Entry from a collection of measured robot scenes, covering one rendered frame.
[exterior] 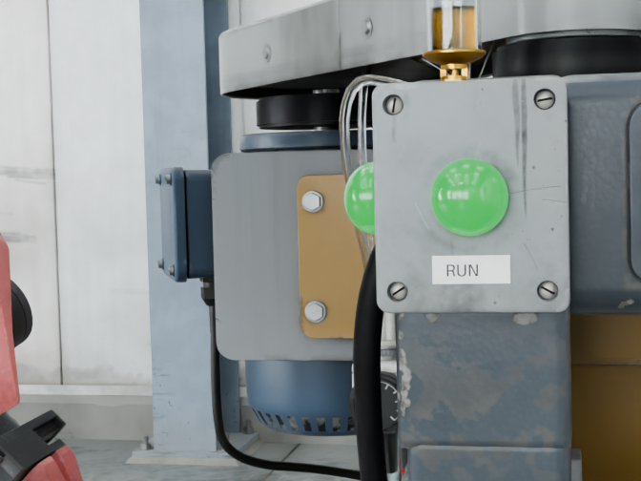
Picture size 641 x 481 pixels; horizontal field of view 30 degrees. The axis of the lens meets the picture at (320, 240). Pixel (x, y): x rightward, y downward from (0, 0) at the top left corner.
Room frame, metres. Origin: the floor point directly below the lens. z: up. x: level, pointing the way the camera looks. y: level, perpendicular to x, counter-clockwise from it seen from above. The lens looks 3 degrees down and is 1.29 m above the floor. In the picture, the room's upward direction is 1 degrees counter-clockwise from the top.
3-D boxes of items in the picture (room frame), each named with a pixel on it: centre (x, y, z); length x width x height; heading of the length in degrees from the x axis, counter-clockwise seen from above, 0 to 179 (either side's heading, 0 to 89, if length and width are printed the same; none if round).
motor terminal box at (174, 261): (1.00, 0.09, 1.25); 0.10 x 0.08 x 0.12; 13
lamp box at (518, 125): (0.48, -0.06, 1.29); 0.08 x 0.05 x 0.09; 78
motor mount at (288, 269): (0.93, -0.06, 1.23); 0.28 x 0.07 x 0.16; 78
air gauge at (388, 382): (0.72, -0.03, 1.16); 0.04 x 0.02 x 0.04; 78
